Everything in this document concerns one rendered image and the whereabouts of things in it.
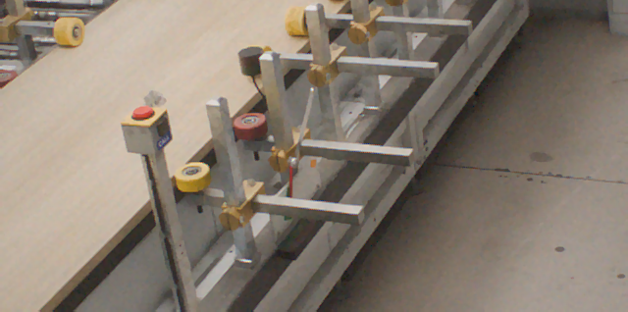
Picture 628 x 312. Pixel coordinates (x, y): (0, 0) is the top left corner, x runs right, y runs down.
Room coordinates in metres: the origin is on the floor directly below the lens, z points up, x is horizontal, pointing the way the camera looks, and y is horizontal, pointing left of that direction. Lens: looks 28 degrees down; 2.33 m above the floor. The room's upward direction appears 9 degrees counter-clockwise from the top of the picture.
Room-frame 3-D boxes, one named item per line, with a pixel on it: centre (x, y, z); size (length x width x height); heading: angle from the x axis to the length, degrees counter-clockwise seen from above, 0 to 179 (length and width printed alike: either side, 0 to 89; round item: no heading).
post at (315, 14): (2.99, -0.03, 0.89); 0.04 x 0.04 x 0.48; 61
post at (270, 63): (2.77, 0.09, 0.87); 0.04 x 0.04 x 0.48; 61
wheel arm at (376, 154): (2.76, -0.01, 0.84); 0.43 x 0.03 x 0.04; 61
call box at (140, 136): (2.32, 0.34, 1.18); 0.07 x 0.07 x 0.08; 61
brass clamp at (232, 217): (2.57, 0.20, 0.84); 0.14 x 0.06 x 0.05; 151
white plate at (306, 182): (2.73, 0.08, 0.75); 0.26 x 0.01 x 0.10; 151
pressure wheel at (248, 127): (2.86, 0.16, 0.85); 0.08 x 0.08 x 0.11
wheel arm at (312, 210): (2.55, 0.13, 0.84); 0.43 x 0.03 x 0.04; 61
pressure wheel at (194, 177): (2.65, 0.30, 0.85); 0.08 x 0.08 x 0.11
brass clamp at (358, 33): (3.23, -0.17, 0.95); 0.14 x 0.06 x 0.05; 151
